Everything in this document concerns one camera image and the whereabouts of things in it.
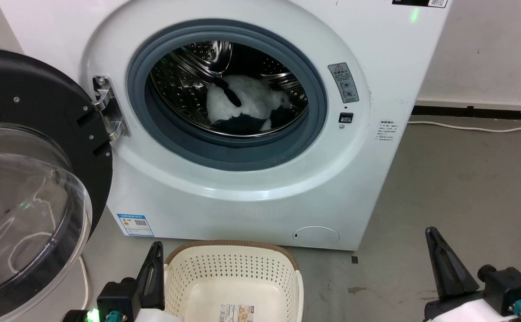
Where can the black glass washing machine door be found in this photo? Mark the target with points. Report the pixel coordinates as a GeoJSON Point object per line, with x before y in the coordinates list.
{"type": "Point", "coordinates": [23, 179]}

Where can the grey rubber door gasket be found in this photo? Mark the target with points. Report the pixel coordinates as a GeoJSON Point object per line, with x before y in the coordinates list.
{"type": "Point", "coordinates": [307, 80]}

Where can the perforated steel washer drum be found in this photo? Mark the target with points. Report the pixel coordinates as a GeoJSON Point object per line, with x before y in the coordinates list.
{"type": "Point", "coordinates": [184, 89]}

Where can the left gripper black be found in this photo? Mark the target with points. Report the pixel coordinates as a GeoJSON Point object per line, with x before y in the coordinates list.
{"type": "Point", "coordinates": [117, 299]}

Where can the white and black plush toy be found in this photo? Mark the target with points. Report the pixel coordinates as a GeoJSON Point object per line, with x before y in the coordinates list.
{"type": "Point", "coordinates": [251, 100]}

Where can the black baseboard strip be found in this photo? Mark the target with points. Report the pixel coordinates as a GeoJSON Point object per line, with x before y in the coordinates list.
{"type": "Point", "coordinates": [480, 112]}

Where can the white front-load washing machine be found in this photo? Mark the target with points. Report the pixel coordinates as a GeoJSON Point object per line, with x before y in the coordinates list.
{"type": "Point", "coordinates": [224, 197]}

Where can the black door latch socket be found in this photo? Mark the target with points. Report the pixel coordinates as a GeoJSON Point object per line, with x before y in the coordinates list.
{"type": "Point", "coordinates": [346, 117]}

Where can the cream perforated plastic laundry basket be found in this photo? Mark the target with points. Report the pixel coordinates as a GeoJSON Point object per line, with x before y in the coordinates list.
{"type": "Point", "coordinates": [207, 273]}

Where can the blue energy label sticker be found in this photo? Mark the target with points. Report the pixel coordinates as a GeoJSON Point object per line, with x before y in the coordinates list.
{"type": "Point", "coordinates": [136, 224]}

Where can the small printed text sticker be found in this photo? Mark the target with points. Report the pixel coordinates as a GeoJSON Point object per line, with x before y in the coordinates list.
{"type": "Point", "coordinates": [386, 130]}

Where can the silver metal door hinge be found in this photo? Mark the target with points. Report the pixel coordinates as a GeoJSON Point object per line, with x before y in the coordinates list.
{"type": "Point", "coordinates": [109, 108]}

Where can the round drain filter cover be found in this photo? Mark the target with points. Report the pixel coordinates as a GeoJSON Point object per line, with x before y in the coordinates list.
{"type": "Point", "coordinates": [316, 235]}

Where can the paper label with barcode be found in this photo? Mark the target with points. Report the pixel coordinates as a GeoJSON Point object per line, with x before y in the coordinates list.
{"type": "Point", "coordinates": [237, 313]}

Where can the grey warning sticker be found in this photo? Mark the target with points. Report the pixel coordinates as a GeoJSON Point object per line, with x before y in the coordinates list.
{"type": "Point", "coordinates": [343, 82]}

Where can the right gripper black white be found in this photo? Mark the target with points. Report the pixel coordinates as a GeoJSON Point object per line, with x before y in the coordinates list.
{"type": "Point", "coordinates": [506, 290]}

